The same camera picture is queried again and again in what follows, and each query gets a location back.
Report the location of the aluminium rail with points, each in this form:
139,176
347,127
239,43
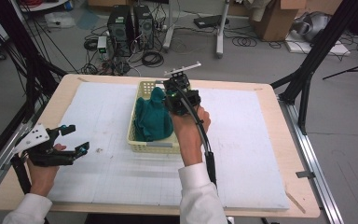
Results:
313,155
0,161

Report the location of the person's right hand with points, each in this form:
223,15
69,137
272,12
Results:
189,137

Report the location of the person's left hand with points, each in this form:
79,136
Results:
43,179

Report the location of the pale yellow plastic basket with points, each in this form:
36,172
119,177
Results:
155,147

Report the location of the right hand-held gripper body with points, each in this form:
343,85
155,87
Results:
181,93

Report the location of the black metal frame post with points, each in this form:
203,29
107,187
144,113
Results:
320,49
18,46

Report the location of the teal cloth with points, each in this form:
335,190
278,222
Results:
152,118

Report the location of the white floor board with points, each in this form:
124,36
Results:
323,49

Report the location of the flat black box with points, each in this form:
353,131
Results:
210,21

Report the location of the silver grey bag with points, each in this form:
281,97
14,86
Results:
312,25

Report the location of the black computer tower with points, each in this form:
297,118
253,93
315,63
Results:
119,29
143,26

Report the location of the small white power box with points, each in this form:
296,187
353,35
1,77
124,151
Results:
102,46

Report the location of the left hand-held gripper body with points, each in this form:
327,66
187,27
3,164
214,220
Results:
40,154

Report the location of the grey rail bracket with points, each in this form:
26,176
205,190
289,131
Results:
305,174

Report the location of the black tripod leg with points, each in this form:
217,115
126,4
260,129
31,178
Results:
351,71

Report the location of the brown cardboard box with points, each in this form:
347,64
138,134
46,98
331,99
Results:
273,21

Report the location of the white stand leg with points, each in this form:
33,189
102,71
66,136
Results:
169,31
221,34

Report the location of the round white table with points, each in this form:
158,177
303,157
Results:
43,4

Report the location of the white foam board mat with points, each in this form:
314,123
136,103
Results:
112,174

